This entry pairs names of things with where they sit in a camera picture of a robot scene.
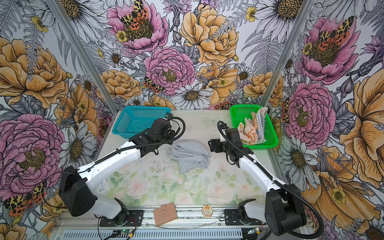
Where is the aluminium front rail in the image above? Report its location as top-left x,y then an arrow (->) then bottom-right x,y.
51,205 -> 295,240

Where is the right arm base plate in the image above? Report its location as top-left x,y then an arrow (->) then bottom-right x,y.
224,209 -> 263,226

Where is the right black corrugated cable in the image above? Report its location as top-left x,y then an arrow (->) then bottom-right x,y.
217,120 -> 325,240

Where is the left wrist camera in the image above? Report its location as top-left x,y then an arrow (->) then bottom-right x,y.
165,113 -> 174,120

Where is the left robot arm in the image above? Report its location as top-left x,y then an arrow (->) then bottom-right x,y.
59,114 -> 185,226

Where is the orange patterned white towel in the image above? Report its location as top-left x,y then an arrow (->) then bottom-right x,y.
237,112 -> 258,146

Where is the green plastic basket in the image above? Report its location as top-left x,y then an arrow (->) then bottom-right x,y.
230,105 -> 279,150

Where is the teal plastic basket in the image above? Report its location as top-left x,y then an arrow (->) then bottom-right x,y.
112,106 -> 172,139

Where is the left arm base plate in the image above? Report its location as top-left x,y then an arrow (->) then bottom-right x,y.
99,210 -> 144,227

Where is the brown leather wallet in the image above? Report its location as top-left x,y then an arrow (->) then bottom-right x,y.
153,203 -> 178,227

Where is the striped grey patterned towel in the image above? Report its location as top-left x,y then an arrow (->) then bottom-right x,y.
256,107 -> 268,144

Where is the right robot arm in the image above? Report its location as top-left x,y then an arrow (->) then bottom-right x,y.
208,129 -> 307,236

